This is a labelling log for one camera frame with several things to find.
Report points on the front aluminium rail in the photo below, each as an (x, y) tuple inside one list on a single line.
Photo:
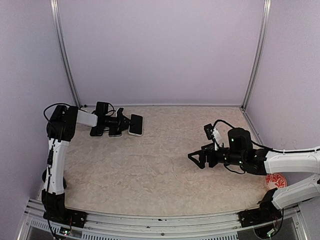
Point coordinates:
[(103, 226)]

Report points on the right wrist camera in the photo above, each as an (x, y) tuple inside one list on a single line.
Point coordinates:
[(213, 134)]

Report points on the red white patterned bowl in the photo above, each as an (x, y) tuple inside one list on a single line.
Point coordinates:
[(275, 180)]

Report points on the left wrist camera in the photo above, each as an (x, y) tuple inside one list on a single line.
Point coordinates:
[(119, 112)]

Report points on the aluminium frame post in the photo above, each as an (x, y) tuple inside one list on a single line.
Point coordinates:
[(258, 53), (63, 52)]

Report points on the right aluminium frame post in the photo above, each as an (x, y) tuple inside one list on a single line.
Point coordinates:
[(258, 53)]

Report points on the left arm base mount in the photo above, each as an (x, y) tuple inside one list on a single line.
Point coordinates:
[(66, 215)]

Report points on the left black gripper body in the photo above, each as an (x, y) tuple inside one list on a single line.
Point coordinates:
[(117, 122)]

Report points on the black phone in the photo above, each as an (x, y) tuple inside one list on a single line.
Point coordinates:
[(136, 125), (97, 131), (115, 131)]

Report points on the left aluminium frame post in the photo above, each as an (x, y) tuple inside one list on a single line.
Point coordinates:
[(63, 52)]

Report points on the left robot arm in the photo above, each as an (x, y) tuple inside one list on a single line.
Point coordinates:
[(61, 128)]

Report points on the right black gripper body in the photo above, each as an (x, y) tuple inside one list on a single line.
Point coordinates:
[(216, 160)]

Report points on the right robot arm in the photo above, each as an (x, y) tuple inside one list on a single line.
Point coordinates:
[(261, 162)]

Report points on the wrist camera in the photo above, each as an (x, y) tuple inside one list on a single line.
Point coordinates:
[(119, 112), (213, 134)]

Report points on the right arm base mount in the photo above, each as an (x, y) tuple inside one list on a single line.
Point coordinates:
[(266, 212)]

